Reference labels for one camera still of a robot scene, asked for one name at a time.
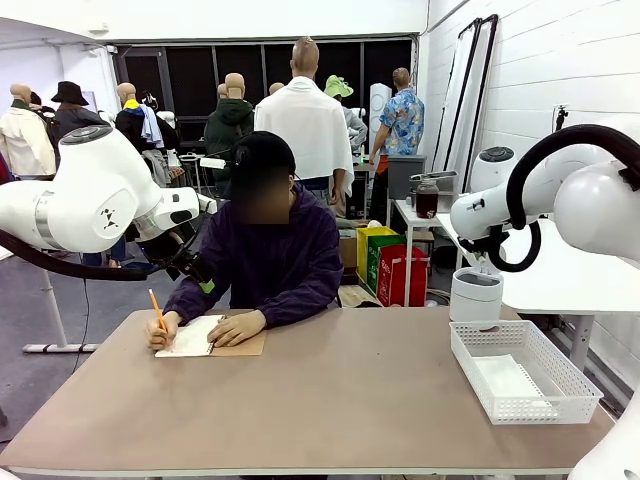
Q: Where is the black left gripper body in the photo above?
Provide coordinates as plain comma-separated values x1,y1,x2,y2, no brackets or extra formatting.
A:
167,248,217,284

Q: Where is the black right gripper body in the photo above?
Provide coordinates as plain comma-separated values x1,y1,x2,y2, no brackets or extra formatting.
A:
457,234,494,264

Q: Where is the spiral notebook with brown cover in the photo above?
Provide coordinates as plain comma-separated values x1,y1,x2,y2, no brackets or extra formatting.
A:
153,313,268,358

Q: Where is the yellow pencil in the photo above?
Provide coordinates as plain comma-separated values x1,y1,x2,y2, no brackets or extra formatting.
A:
147,288,169,334

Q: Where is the person's right forearm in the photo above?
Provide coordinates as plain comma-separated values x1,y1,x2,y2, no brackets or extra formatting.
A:
163,277,221,321

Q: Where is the person's left forearm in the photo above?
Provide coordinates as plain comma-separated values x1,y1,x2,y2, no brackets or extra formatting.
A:
259,284,344,330

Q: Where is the person's left hand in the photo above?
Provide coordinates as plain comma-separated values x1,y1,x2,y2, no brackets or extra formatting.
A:
207,309,267,348

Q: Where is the person's right hand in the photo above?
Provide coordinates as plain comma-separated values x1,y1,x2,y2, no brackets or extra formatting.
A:
145,310,182,351

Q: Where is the white lidded trash can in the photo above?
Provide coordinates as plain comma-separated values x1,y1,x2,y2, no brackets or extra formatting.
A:
448,266,504,324

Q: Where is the glass jar with dark liquid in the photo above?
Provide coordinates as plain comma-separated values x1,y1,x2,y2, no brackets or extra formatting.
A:
414,178,440,220

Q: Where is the person in purple jacket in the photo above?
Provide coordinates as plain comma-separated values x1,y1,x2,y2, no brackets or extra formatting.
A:
164,130,345,331

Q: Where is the red shopping bag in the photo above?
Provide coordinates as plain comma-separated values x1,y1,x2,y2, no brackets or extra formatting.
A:
377,243,430,308

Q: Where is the white side table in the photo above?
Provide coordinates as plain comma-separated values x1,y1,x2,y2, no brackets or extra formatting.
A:
435,212,640,374

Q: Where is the green shopping bag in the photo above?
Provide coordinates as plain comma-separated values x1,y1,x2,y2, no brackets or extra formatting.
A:
366,234,407,296

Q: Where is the grey bin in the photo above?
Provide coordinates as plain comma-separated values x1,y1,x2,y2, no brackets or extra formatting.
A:
387,154,428,201

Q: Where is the black framed white panel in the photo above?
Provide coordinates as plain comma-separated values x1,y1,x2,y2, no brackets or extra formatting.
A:
459,13,500,171
432,17,484,174

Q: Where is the brown cardboard box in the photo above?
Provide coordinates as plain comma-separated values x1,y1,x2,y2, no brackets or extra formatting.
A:
338,234,359,271

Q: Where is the white paper sheet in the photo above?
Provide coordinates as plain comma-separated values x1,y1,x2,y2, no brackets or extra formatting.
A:
471,353,560,420

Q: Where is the mannequin in floral shirt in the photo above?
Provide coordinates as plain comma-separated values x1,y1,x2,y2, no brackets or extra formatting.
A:
368,67,426,226

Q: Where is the mannequin in dark green hoodie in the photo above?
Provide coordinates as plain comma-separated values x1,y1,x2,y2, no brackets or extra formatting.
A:
203,72,256,161

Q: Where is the mannequin with yellow scarf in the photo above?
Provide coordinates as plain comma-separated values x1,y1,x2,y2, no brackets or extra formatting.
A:
113,82,181,186

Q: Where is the white table leg stand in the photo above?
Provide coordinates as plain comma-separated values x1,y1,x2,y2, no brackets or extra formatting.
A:
22,269,100,355

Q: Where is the mannequin draped in white cloth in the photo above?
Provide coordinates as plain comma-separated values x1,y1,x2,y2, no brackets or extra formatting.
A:
253,35,356,201

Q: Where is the white perforated plastic basket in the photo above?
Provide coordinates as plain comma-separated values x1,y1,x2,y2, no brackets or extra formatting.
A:
448,319,605,427

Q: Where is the mannequin with green hat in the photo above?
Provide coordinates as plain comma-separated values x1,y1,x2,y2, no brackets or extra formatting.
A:
323,74,370,151

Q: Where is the mannequin in cream jacket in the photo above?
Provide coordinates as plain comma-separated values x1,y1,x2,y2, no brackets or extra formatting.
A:
0,83,57,179

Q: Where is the mannequin with black hat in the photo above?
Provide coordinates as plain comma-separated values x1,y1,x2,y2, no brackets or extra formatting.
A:
49,80,111,151

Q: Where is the person in black clothes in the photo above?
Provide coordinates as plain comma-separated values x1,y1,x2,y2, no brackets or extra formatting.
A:
28,91,60,166

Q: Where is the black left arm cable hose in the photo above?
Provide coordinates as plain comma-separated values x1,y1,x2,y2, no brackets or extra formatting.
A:
0,229,151,282

